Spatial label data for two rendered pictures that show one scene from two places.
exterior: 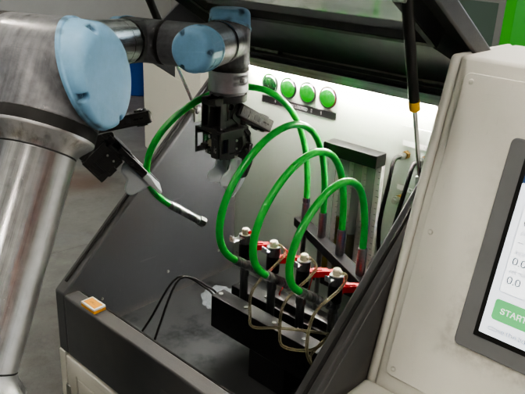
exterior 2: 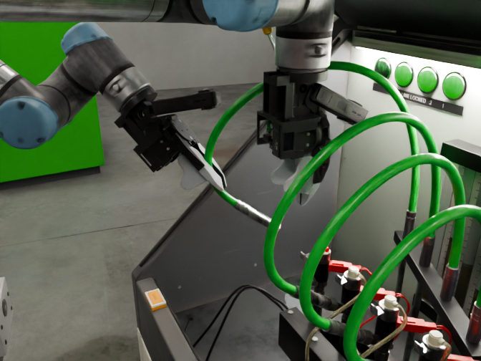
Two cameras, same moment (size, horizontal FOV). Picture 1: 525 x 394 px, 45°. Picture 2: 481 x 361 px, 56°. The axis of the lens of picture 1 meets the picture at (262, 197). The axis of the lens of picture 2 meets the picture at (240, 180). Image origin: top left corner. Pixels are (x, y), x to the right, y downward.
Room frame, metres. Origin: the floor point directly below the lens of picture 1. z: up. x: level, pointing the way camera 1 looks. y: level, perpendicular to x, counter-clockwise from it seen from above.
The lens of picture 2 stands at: (0.55, -0.08, 1.55)
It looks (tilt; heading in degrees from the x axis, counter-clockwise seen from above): 24 degrees down; 21
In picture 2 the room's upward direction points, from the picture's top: straight up
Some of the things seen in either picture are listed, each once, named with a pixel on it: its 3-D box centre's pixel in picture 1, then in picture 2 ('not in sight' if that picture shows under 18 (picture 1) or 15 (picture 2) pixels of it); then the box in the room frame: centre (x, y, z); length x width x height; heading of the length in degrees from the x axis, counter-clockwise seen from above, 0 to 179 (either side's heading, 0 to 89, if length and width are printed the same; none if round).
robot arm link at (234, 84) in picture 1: (229, 82); (303, 54); (1.17, 0.07, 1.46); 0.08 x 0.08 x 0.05
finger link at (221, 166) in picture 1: (219, 174); (288, 175); (1.18, 0.09, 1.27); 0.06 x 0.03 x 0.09; 138
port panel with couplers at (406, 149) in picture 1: (414, 202); not in sight; (1.25, -0.32, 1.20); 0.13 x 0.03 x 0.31; 48
